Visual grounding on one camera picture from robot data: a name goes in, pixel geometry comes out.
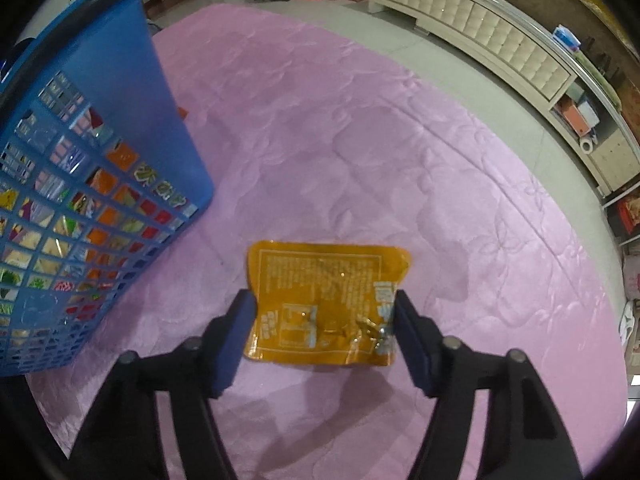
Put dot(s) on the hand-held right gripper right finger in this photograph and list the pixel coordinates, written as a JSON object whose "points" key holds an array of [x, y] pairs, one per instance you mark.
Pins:
{"points": [[412, 345]]}

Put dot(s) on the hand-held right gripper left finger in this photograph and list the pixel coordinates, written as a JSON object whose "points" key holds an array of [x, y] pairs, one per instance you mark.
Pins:
{"points": [[235, 345]]}

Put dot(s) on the yellow snack packet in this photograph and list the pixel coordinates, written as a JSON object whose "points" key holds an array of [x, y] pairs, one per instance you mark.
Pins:
{"points": [[325, 285]]}

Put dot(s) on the blue plastic basket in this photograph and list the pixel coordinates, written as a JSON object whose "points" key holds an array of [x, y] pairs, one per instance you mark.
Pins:
{"points": [[125, 85]]}

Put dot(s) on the white slipper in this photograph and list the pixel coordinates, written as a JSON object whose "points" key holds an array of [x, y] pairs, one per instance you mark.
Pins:
{"points": [[627, 321]]}

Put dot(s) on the red snack bag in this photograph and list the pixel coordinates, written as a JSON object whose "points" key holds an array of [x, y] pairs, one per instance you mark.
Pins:
{"points": [[630, 216]]}

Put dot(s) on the orange box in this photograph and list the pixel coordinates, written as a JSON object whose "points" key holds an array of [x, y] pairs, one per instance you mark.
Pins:
{"points": [[572, 116]]}

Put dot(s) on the white TV cabinet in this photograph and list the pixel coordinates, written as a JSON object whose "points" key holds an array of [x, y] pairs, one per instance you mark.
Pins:
{"points": [[500, 45]]}

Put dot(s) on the blue tissue box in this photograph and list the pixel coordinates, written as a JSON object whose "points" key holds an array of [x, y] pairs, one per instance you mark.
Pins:
{"points": [[567, 38]]}

